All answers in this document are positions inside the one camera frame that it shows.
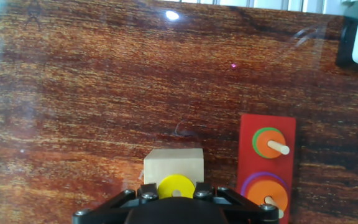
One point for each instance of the wooden peg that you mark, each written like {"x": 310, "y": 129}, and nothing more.
{"x": 278, "y": 147}
{"x": 270, "y": 201}

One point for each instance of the orange disc on purple disc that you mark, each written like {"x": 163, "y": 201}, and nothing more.
{"x": 259, "y": 196}

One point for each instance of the orange disc on green disc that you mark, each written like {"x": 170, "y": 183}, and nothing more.
{"x": 264, "y": 150}

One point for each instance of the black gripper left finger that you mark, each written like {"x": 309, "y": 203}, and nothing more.
{"x": 113, "y": 205}

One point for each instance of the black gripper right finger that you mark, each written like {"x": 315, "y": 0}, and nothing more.
{"x": 241, "y": 205}

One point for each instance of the plain wooden cube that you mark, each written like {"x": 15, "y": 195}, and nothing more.
{"x": 172, "y": 161}

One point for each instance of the red Hanoi base board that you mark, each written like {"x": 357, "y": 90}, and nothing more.
{"x": 247, "y": 161}

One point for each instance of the large purple Hanoi disc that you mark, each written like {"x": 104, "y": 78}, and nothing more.
{"x": 265, "y": 173}

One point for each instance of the yellow Hanoi disc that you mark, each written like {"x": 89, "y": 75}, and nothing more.
{"x": 166, "y": 186}

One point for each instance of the green Hanoi disc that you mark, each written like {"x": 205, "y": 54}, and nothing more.
{"x": 254, "y": 144}

